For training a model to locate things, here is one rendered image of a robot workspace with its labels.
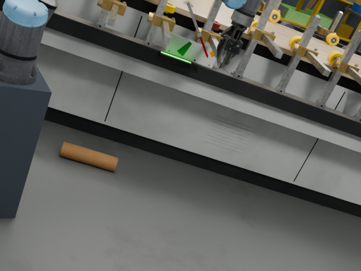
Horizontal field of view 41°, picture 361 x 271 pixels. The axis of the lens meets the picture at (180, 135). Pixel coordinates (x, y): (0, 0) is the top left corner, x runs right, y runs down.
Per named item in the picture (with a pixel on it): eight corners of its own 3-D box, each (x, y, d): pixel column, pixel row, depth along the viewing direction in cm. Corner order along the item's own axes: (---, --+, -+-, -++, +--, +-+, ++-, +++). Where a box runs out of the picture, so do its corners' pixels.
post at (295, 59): (279, 100, 261) (322, 17, 241) (273, 98, 260) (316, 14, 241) (277, 98, 264) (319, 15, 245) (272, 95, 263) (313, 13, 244)
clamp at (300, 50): (314, 62, 251) (319, 53, 249) (291, 53, 248) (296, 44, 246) (311, 58, 256) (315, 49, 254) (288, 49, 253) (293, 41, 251)
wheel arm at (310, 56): (328, 77, 224) (332, 70, 223) (322, 75, 224) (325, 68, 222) (298, 46, 269) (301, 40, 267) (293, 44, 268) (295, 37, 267)
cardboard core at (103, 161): (117, 162, 257) (62, 145, 250) (113, 174, 260) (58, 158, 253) (118, 155, 264) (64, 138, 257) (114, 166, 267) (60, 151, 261)
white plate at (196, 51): (211, 69, 249) (219, 51, 245) (164, 51, 243) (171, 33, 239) (211, 68, 250) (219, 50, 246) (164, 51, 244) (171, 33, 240)
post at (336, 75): (320, 113, 266) (365, 32, 246) (315, 111, 265) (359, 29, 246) (318, 110, 269) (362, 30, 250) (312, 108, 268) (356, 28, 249)
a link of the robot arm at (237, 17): (232, 6, 203) (253, 15, 205) (228, 18, 205) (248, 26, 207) (236, 11, 195) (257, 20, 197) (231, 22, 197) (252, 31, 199)
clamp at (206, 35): (219, 47, 244) (223, 37, 242) (194, 37, 241) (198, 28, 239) (217, 43, 249) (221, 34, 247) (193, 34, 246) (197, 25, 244)
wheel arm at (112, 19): (113, 28, 208) (116, 19, 206) (105, 26, 207) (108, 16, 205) (118, 7, 247) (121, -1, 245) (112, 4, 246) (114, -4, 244)
